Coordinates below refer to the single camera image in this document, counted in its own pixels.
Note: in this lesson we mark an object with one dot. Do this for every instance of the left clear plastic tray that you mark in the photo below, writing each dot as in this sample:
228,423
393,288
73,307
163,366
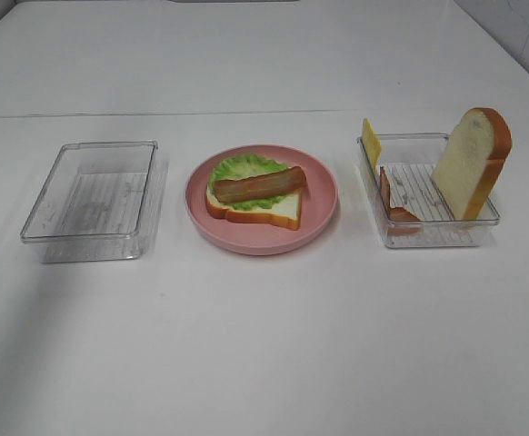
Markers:
99,202

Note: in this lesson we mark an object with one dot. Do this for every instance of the right clear plastic tray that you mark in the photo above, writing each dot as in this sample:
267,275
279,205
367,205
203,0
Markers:
409,160

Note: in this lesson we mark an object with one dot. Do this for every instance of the yellow cheese slice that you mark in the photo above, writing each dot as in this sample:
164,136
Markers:
372,144

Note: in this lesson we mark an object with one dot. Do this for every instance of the green lettuce leaf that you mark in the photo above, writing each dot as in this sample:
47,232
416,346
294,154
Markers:
240,167

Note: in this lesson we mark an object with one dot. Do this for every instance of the pink ham slice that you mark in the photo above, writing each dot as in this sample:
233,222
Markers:
398,215

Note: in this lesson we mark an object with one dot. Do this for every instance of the clear plastic tray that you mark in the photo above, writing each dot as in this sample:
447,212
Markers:
99,202
409,160

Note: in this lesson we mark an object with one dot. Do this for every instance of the brown bacon strip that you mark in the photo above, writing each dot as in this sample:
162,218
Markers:
260,186

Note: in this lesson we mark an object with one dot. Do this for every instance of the bread slice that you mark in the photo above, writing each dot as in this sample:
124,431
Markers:
472,161
286,214

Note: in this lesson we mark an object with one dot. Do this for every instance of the pink round plate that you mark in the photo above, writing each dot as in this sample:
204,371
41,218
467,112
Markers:
319,201

